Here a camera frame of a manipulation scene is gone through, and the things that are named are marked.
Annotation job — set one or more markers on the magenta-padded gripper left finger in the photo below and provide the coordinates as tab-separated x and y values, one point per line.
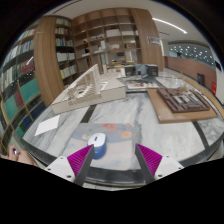
80	161

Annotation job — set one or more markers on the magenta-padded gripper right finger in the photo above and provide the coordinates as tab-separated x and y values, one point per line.
151	160

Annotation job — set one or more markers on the white and blue computer mouse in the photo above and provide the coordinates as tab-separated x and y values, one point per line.
98	146

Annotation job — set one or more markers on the floral print mouse pad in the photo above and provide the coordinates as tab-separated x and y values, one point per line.
120	150

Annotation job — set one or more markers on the white paper sheet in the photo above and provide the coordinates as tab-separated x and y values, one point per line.
47	125

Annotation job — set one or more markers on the brown architectural model on board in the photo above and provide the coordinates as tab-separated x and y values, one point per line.
173	113

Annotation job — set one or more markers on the person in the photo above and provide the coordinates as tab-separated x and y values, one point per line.
25	157

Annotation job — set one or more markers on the white architectural model on base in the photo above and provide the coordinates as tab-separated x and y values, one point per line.
106	95

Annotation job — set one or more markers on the flat white site model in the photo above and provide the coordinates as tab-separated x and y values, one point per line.
143	85

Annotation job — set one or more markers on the dark grey building model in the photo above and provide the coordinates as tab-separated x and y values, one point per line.
141	70

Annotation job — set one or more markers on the bookshelf with green panels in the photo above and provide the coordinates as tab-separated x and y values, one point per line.
20	93

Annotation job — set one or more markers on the red standing sign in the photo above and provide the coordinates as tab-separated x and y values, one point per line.
214	88

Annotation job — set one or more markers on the dark bookshelf with books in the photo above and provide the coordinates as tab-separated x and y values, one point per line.
65	55

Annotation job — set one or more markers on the group of small ceiling lights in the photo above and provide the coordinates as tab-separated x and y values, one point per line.
191	53

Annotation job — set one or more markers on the white poster on shelf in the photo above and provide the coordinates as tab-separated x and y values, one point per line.
154	40

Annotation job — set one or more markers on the wooden shelf unit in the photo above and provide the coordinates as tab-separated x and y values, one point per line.
116	33

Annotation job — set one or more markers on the long ceiling light strip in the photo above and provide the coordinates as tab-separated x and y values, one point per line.
170	25

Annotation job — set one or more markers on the black wall screen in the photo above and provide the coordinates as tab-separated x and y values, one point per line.
218	65

